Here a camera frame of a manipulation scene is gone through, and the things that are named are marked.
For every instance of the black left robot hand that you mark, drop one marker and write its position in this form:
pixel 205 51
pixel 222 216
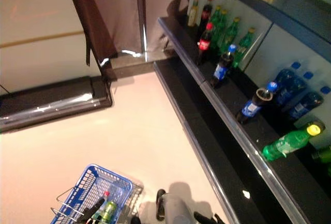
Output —
pixel 89 213

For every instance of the clear water bottle red cap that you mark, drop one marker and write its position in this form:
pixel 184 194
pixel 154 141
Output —
pixel 106 193

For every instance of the blue plastic shopping basket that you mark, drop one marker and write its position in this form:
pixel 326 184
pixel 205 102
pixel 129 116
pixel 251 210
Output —
pixel 111 173

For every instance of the Pepsi bottle blue cap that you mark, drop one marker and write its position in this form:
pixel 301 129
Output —
pixel 305 106
pixel 292 92
pixel 285 77
pixel 252 107
pixel 222 68

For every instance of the green soda can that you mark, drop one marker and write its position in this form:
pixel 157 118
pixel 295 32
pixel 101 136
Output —
pixel 323 155
pixel 110 209

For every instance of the black low display platform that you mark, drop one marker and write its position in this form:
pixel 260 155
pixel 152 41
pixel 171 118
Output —
pixel 51 99

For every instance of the black metal store shelf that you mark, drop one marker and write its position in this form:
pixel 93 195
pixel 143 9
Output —
pixel 232 97
pixel 196 131

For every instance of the white paper scrap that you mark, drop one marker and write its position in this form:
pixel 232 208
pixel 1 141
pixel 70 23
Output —
pixel 246 194

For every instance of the brown fabric curtain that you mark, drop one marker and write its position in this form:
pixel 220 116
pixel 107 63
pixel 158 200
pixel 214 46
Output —
pixel 103 14

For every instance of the Coca-Cola bottle red cap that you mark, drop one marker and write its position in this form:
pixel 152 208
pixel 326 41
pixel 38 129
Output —
pixel 204 44
pixel 205 14

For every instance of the small tea bottle green cap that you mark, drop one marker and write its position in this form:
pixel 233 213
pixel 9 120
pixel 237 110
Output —
pixel 192 14

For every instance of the dark metal shelf board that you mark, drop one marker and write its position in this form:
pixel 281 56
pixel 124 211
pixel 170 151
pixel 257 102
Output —
pixel 284 14

